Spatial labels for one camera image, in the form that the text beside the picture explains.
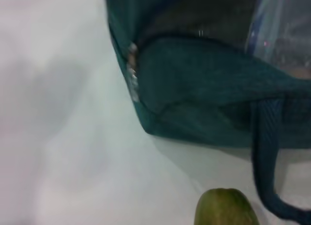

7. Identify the green cucumber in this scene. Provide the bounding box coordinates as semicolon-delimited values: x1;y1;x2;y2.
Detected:
194;188;256;225

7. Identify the clear plastic blue-rimmed food container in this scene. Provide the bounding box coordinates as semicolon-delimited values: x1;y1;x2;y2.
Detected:
245;0;311;77

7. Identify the dark teal fabric lunch bag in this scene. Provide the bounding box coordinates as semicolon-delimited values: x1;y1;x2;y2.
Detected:
105;0;311;223

